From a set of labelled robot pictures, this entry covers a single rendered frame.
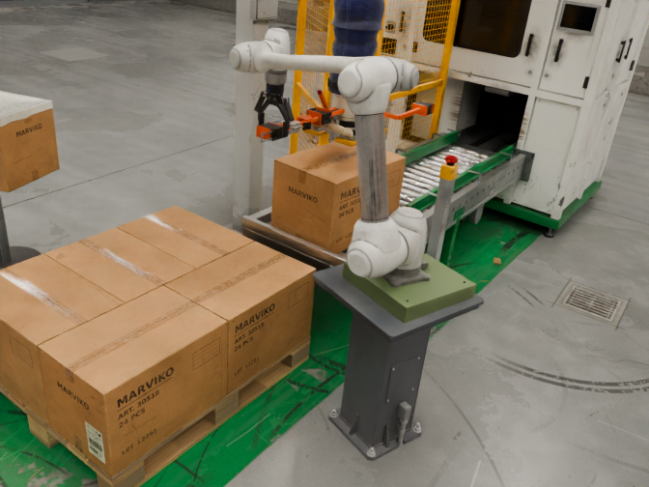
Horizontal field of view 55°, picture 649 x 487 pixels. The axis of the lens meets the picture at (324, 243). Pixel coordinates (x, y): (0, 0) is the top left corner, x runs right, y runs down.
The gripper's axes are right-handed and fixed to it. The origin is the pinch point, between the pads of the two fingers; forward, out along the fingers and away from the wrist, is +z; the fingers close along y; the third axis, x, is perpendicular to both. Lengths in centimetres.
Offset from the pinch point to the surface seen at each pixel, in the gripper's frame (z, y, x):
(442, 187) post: 34, -47, -78
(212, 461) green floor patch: 122, -30, 64
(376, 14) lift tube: -45, -9, -57
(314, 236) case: 58, -6, -28
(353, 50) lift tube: -29, -4, -50
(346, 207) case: 42, -17, -38
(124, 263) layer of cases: 67, 49, 44
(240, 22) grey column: -21, 108, -93
